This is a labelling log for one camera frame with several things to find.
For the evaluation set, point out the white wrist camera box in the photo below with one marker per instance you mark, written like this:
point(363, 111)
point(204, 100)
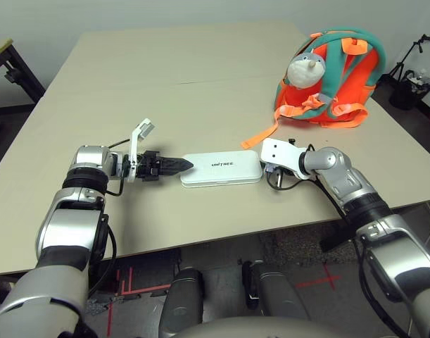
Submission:
point(281, 153)
point(133, 151)

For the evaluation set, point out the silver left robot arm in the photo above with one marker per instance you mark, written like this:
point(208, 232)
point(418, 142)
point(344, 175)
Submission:
point(70, 232)

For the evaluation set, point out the black clamp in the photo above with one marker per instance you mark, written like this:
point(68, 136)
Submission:
point(12, 74)

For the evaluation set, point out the beige robot torso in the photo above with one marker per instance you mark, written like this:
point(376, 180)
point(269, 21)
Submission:
point(253, 329)

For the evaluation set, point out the grey right robot leg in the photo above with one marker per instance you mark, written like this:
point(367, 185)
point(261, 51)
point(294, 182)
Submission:
point(274, 292)

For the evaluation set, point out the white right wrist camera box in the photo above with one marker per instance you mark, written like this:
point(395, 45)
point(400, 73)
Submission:
point(281, 153)

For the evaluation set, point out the black table leg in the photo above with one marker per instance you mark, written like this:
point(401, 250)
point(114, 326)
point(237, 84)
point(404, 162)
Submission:
point(338, 237)

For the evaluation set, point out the black tripod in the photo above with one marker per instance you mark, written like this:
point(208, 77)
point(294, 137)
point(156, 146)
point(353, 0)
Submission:
point(406, 58)

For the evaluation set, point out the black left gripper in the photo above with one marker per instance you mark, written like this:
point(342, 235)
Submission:
point(149, 167)

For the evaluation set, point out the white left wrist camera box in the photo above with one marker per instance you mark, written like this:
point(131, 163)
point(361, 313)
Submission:
point(133, 151)

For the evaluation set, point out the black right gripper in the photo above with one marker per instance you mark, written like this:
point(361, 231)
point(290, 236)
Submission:
point(285, 174)

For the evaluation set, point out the grey white plush toy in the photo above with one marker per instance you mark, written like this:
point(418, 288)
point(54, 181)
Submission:
point(302, 72)

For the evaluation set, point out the grey left robot leg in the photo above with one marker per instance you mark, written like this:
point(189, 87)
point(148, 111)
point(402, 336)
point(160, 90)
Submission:
point(183, 303)

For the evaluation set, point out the black framed side table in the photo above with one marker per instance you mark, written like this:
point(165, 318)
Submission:
point(21, 70)

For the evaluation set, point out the white pencil case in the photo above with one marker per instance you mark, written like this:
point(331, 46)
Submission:
point(225, 169)

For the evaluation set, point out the grey speckled floor mat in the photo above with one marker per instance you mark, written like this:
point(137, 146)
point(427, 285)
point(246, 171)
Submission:
point(299, 246)
point(98, 305)

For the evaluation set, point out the orange teal backpack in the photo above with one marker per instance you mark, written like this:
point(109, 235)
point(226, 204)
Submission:
point(359, 70)

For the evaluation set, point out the grey robot leg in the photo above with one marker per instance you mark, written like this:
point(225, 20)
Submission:
point(183, 303)
point(274, 292)

